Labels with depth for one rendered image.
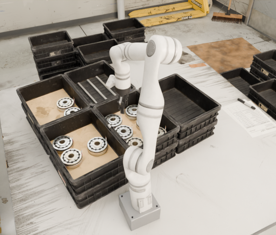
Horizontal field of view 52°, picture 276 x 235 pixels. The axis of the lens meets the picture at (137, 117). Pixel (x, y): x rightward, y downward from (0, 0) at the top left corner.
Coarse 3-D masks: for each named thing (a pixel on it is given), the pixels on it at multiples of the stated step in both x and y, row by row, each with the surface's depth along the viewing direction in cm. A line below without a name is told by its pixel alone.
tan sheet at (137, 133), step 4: (116, 112) 167; (124, 116) 164; (124, 120) 162; (128, 120) 162; (132, 120) 162; (124, 124) 159; (128, 124) 159; (132, 124) 159; (132, 128) 157; (136, 128) 157; (136, 132) 155; (140, 132) 155; (136, 136) 153; (140, 136) 153
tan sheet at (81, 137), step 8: (80, 128) 157; (88, 128) 157; (72, 136) 153; (80, 136) 153; (88, 136) 153; (96, 136) 153; (80, 144) 148; (88, 152) 144; (112, 152) 144; (88, 160) 140; (96, 160) 140; (104, 160) 140; (80, 168) 137; (88, 168) 137; (72, 176) 133
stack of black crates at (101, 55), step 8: (112, 40) 286; (80, 48) 277; (88, 48) 281; (96, 48) 284; (104, 48) 288; (80, 56) 278; (88, 56) 281; (96, 56) 281; (104, 56) 261; (88, 64) 260
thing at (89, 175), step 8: (80, 112) 152; (96, 112) 152; (64, 120) 148; (40, 128) 143; (48, 144) 135; (120, 144) 135; (56, 152) 131; (112, 160) 127; (120, 160) 129; (64, 168) 124; (96, 168) 124; (104, 168) 125; (80, 176) 121; (88, 176) 122; (72, 184) 120
